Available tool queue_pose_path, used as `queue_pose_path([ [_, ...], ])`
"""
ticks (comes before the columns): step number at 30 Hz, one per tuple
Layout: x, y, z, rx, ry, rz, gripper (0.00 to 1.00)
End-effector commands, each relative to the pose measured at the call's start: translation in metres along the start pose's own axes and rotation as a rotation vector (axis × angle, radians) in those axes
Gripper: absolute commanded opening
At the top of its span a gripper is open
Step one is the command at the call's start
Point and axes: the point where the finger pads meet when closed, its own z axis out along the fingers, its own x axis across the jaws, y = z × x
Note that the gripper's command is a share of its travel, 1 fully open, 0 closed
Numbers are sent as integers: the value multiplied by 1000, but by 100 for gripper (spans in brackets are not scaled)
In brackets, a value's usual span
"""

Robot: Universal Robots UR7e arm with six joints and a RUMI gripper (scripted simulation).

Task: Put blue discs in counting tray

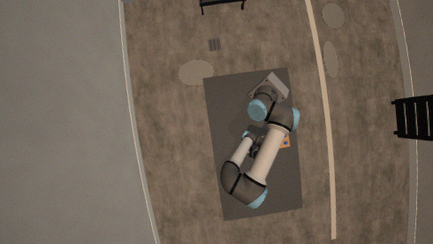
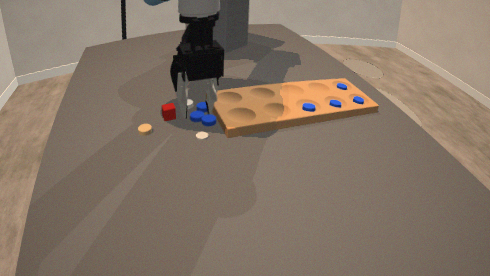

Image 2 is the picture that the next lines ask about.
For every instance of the orange disc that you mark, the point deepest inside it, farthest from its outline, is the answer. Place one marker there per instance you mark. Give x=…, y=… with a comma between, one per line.
x=145, y=129

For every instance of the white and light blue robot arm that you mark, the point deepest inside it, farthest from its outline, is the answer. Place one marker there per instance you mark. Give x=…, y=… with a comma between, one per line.
x=192, y=8

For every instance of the red block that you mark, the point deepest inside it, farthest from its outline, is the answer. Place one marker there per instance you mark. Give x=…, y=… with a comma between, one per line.
x=168, y=112

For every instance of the blue disc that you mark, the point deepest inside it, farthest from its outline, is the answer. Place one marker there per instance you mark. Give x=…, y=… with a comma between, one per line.
x=341, y=86
x=196, y=116
x=335, y=103
x=358, y=100
x=208, y=120
x=202, y=107
x=308, y=107

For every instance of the orange tray with round pockets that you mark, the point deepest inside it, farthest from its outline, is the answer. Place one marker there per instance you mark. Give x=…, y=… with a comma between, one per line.
x=254, y=114

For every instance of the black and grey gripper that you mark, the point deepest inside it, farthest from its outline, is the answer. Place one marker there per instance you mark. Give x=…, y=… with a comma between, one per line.
x=203, y=61

